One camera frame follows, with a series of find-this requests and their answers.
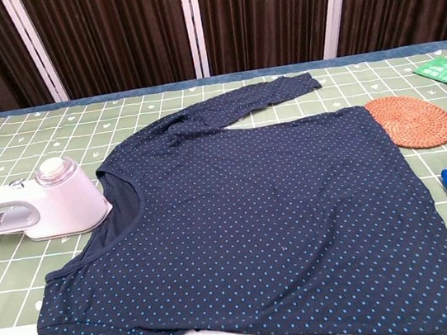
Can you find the white garment steamer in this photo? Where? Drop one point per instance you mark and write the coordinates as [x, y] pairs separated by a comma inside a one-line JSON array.
[[65, 198]]

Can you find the blue felt table cover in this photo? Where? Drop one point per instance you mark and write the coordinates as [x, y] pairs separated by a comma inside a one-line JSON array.
[[235, 76]]

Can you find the green checked tablecloth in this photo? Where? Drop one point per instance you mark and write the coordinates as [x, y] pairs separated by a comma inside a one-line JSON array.
[[35, 131]]

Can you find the navy polka dot shirt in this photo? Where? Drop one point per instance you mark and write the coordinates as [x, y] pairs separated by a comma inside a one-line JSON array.
[[255, 213]]

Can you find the orange woven round coaster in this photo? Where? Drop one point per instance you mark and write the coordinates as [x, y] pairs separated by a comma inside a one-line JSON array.
[[417, 123]]

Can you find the dark brown curtain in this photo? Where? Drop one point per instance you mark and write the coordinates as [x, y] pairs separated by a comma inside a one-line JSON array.
[[121, 32]]

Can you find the white screen frame post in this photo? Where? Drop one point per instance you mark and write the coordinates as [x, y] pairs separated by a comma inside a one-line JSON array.
[[194, 26], [334, 6], [34, 48]]

